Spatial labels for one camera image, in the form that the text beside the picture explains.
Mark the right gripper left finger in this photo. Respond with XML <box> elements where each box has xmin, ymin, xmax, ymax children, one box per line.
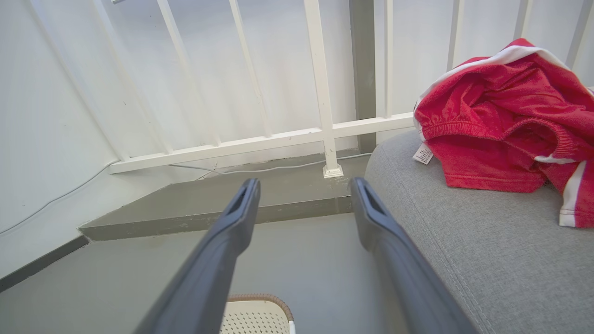
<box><xmin>134</xmin><ymin>178</ymin><xmax>261</xmax><ymax>334</ymax></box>

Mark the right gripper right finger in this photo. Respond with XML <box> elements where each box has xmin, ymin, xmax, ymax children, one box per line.
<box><xmin>349</xmin><ymin>177</ymin><xmax>479</xmax><ymax>334</ymax></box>

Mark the red garment with white stripes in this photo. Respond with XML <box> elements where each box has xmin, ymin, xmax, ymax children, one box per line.
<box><xmin>413</xmin><ymin>38</ymin><xmax>594</xmax><ymax>229</ymax></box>

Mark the white perforated laundry basket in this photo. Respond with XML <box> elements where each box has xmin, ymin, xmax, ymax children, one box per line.
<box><xmin>220</xmin><ymin>293</ymin><xmax>297</xmax><ymax>334</ymax></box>

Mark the grey fabric sofa seat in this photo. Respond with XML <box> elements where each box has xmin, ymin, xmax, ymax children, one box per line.
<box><xmin>364</xmin><ymin>129</ymin><xmax>594</xmax><ymax>334</ymax></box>

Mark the white metal railing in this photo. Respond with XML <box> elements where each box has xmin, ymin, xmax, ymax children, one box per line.
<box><xmin>28</xmin><ymin>0</ymin><xmax>594</xmax><ymax>180</ymax></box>

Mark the white floor cable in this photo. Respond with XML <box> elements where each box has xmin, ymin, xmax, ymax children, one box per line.
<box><xmin>0</xmin><ymin>152</ymin><xmax>373</xmax><ymax>235</ymax></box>

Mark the grey wall pillar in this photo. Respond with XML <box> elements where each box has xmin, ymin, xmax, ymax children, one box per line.
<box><xmin>349</xmin><ymin>0</ymin><xmax>378</xmax><ymax>154</ymax></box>

